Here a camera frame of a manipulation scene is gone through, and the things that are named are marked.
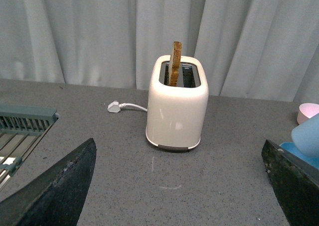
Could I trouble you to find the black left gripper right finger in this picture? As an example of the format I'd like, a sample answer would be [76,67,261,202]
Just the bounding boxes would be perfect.
[261,139,319,226]

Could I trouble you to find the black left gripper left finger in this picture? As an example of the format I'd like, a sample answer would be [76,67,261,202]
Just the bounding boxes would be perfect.
[0,138,97,226]

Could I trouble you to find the light blue plastic cup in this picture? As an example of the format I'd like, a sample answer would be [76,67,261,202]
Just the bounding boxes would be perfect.
[291,114,319,158]

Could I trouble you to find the pink plastic bowl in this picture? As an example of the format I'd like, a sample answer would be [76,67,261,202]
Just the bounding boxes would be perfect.
[297,103,319,124]

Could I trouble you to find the green dish drying rack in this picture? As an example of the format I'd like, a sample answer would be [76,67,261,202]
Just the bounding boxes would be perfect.
[0,104,58,188]

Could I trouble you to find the white two-slot toaster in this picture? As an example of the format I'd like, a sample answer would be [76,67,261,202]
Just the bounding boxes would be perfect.
[146,55,209,150]

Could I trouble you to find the grey-white curtain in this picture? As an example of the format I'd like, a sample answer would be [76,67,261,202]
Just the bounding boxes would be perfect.
[0,0,319,103]

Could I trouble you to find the toasted bread slice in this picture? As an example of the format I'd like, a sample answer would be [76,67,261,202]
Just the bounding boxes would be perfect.
[168,41,182,87]

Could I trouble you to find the white power plug and cable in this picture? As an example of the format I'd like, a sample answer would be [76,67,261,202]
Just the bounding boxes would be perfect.
[107,101,149,114]

